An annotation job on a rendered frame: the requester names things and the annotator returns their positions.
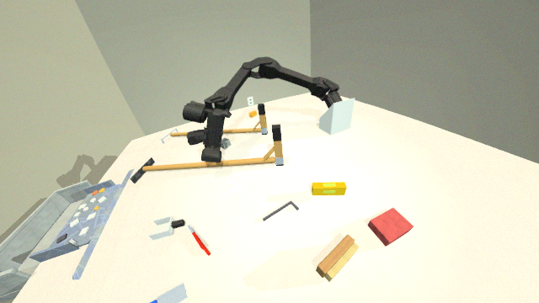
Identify red flat square block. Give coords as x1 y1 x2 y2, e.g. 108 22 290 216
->
368 208 414 247

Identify grey l-shaped bar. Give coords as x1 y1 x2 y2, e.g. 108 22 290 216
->
262 201 299 221

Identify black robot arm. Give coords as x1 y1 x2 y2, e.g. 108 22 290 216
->
183 57 343 145

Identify red-handled pliers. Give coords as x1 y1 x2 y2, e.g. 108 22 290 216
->
187 225 211 255

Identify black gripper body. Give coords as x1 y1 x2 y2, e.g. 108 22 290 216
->
201 126 223 163

